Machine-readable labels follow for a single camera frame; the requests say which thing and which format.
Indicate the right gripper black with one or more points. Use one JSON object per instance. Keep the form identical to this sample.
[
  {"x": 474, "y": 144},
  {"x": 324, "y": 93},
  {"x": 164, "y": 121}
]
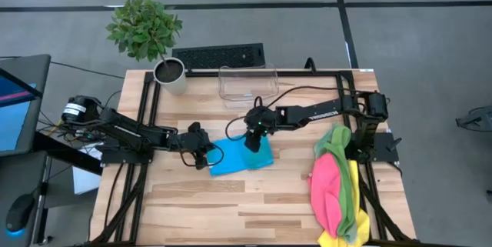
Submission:
[{"x": 261, "y": 118}]

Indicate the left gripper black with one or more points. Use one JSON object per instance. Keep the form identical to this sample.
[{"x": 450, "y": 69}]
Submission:
[{"x": 192, "y": 142}]

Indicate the blue microfiber towel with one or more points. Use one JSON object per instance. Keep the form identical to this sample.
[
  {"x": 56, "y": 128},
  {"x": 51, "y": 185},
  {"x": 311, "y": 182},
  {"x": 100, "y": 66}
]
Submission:
[{"x": 230, "y": 158}]

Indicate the pink microfiber towel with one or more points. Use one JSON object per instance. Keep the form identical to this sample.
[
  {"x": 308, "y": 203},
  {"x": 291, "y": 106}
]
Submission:
[{"x": 324, "y": 189}]

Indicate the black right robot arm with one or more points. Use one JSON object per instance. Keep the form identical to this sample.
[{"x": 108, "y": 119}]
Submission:
[{"x": 319, "y": 113}]

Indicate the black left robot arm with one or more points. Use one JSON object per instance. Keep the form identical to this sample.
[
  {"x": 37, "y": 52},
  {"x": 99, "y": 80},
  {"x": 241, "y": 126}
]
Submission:
[{"x": 130, "y": 131}]

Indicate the pale green microfiber towel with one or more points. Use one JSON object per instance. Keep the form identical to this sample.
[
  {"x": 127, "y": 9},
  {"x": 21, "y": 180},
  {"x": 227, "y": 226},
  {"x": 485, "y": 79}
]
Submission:
[{"x": 321, "y": 147}]

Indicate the yellow microfiber towel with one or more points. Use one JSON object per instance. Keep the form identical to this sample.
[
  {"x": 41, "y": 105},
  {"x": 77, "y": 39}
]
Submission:
[{"x": 363, "y": 224}]

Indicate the clear plastic bin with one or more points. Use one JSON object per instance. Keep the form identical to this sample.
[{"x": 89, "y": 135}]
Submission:
[{"x": 248, "y": 85}]

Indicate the black keyboard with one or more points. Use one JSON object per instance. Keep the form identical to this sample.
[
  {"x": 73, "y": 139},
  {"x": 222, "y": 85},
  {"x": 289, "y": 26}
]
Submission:
[{"x": 215, "y": 56}]

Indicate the black curved hook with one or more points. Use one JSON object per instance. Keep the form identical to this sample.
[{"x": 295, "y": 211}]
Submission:
[{"x": 310, "y": 62}]

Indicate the white paper sheet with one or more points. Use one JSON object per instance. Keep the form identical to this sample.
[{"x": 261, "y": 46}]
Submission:
[{"x": 86, "y": 177}]

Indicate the green plant in white pot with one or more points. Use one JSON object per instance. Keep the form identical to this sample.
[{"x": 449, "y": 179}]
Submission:
[{"x": 144, "y": 27}]

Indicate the grey desk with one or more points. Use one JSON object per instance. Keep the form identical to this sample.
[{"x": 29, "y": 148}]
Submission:
[{"x": 23, "y": 174}]

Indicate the monitor with blue screen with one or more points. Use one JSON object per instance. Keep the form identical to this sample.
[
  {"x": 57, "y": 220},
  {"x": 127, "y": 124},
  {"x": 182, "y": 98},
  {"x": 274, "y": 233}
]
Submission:
[{"x": 11, "y": 124}]

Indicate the black computer mouse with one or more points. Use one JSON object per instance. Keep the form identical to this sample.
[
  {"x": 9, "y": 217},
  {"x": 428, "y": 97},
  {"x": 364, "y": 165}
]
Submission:
[{"x": 19, "y": 212}]

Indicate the black floor stand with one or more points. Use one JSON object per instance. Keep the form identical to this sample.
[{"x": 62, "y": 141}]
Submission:
[{"x": 478, "y": 118}]

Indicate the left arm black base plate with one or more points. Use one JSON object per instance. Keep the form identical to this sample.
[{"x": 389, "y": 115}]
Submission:
[{"x": 115, "y": 157}]

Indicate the black aluminium table frame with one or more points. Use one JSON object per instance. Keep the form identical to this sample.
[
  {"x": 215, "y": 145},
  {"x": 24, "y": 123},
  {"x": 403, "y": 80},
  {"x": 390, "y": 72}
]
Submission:
[{"x": 307, "y": 73}]

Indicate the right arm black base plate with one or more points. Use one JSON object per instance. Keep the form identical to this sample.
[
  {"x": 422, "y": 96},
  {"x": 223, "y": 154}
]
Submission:
[{"x": 384, "y": 147}]

